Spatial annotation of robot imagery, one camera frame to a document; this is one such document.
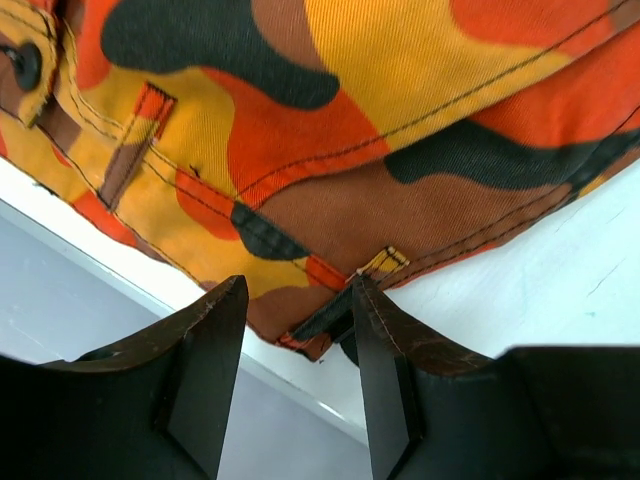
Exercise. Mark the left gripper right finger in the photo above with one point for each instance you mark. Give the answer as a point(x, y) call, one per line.
point(437, 410)

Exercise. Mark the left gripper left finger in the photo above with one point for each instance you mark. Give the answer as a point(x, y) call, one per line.
point(153, 405)

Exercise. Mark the orange camouflage trousers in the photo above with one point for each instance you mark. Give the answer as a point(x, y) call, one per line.
point(302, 143)

